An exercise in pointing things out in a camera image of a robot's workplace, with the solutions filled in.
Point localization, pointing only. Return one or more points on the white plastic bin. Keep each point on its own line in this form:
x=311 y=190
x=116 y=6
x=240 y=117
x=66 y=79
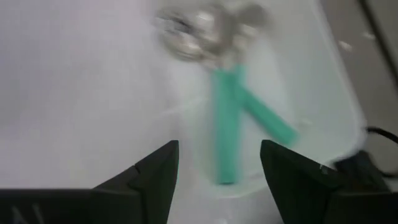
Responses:
x=295 y=77

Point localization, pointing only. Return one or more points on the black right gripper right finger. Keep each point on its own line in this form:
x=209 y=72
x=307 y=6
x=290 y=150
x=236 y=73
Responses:
x=298 y=193

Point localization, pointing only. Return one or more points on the white paper scrap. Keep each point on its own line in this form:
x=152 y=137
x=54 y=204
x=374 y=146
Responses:
x=345 y=46
x=369 y=35

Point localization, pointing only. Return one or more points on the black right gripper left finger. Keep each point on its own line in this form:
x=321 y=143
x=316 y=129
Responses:
x=149 y=186

